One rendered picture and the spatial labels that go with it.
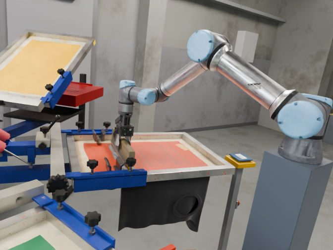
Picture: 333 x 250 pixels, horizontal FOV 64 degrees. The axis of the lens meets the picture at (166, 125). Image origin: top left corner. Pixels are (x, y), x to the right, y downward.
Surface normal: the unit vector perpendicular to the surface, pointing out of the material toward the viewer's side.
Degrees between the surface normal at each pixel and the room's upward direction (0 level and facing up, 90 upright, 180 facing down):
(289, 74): 90
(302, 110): 93
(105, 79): 90
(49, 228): 0
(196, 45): 86
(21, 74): 32
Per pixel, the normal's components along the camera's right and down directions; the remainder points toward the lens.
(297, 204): -0.79, 0.07
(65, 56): 0.03, -0.68
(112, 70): 0.60, 0.28
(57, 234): 0.11, -0.96
